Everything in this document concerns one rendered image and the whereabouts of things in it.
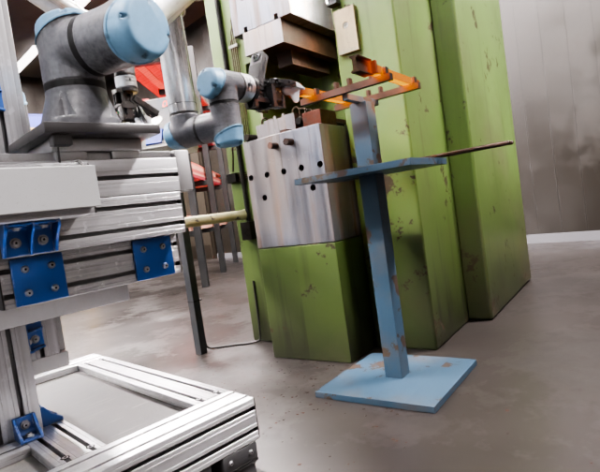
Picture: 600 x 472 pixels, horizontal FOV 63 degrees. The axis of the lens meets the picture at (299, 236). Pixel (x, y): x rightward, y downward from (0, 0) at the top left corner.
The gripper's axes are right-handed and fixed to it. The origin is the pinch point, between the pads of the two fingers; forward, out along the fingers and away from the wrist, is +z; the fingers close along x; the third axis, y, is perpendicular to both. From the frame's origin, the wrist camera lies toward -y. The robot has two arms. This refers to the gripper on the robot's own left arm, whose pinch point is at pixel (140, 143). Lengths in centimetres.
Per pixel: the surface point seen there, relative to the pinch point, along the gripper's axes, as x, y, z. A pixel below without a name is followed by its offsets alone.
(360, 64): 91, -18, -4
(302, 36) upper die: 30, -64, -39
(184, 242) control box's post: -28, -29, 40
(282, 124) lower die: 27, -49, -3
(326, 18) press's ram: 33, -78, -48
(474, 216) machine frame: 70, -115, 46
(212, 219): -7.0, -31.9, 31.6
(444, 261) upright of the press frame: 67, -90, 62
